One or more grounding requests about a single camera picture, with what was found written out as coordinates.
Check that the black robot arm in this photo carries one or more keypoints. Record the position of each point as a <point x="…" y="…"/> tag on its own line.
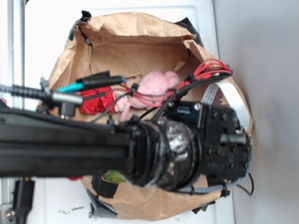
<point x="191" y="139"/>

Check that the green object in bag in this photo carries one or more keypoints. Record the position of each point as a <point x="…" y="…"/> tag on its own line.
<point x="114" y="177"/>

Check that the brown paper bag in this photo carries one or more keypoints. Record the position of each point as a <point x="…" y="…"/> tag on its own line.
<point x="134" y="44"/>

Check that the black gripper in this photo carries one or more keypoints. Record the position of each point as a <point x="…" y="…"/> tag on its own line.
<point x="225" y="149"/>

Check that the pink plush toy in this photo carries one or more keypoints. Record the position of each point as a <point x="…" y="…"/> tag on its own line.
<point x="154" y="83"/>

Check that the red crumpled paper ball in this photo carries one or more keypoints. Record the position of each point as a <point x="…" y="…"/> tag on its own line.
<point x="101" y="99"/>

